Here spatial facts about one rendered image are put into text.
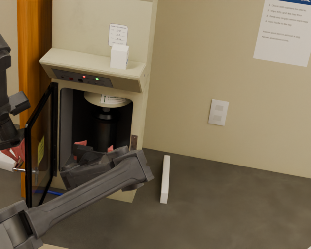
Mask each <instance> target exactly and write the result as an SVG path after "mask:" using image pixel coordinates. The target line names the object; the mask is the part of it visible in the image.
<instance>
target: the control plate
mask: <svg viewBox="0 0 311 249"><path fill-rule="evenodd" d="M52 70H53V72H54V74H55V75H56V77H57V78H58V79H63V80H69V81H74V82H80V81H78V79H82V80H83V82H80V83H87V84H93V85H99V86H105V87H110V88H113V85H112V83H111V80H110V79H109V78H104V77H98V76H92V75H86V74H81V73H75V72H69V71H63V70H57V69H52ZM61 76H63V78H62V77H61ZM83 76H86V77H83ZM69 78H73V80H70V79H69ZM96 78H98V80H97V79H96ZM88 81H90V82H89V83H88ZM95 82H97V83H96V84H95ZM102 83H104V85H102Z"/></svg>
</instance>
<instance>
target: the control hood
mask: <svg viewBox="0 0 311 249"><path fill-rule="evenodd" d="M110 60H111V58H110V57H106V56H100V55H94V54H88V53H82V52H76V51H70V50H64V49H58V48H51V49H50V50H49V51H48V52H47V53H46V54H45V55H44V56H43V57H42V58H41V59H40V60H39V62H40V64H41V65H42V67H43V68H44V70H45V71H46V73H47V74H48V76H49V77H50V78H55V79H58V78H57V77H56V75H55V74H54V72H53V70H52V69H57V70H63V71H69V72H75V73H81V74H86V75H92V76H98V77H104V78H109V79H110V80H111V83H112V85H113V88H114V89H119V90H125V91H131V92H136V93H142V92H143V90H144V81H145V72H146V64H145V63H141V62H135V61H128V64H127V67H126V70H124V69H116V68H110Z"/></svg>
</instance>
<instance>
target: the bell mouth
mask: <svg viewBox="0 0 311 249"><path fill-rule="evenodd" d="M84 97H85V99H86V100H87V101H88V102H90V103H92V104H94V105H97V106H101V107H109V108H114V107H121V106H125V105H127V104H129V103H130V102H131V101H132V100H130V99H127V98H121V97H116V96H110V95H104V94H99V93H93V92H88V91H85V92H84Z"/></svg>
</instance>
